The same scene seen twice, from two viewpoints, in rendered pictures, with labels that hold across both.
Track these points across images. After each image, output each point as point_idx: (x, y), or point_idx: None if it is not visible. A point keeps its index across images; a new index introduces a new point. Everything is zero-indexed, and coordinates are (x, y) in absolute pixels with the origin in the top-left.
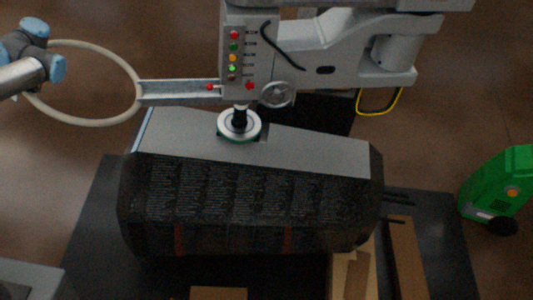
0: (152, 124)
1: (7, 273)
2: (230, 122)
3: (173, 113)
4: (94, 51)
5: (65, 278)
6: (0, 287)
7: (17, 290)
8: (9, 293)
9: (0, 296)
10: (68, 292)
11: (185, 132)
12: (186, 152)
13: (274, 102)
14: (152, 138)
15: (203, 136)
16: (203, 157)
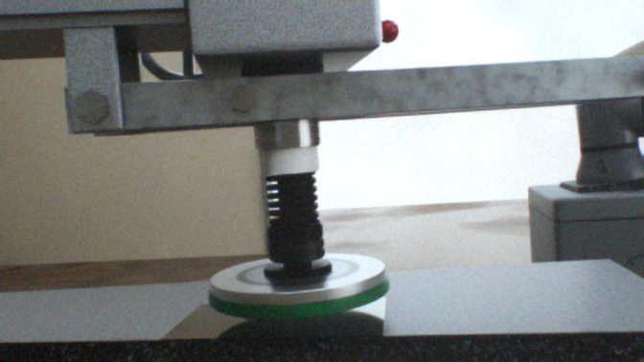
0: (638, 288)
1: (626, 192)
2: (333, 267)
3: (597, 313)
4: None
5: (552, 209)
6: (595, 159)
7: (590, 185)
8: (590, 175)
9: (586, 157)
10: (552, 242)
11: (500, 290)
12: (465, 271)
13: (194, 65)
14: (594, 273)
15: (429, 292)
16: (407, 270)
